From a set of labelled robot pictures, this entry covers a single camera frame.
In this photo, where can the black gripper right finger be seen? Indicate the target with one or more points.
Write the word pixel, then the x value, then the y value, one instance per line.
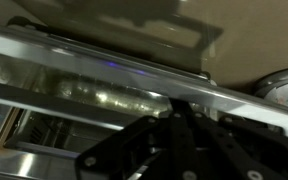
pixel 250 156

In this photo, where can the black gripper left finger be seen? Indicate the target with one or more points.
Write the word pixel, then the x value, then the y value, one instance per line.
pixel 180 143

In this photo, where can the white paper towel roll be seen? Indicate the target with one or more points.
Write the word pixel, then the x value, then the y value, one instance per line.
pixel 284 93

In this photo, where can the silver toaster oven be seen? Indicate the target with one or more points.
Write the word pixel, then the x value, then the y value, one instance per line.
pixel 34 165

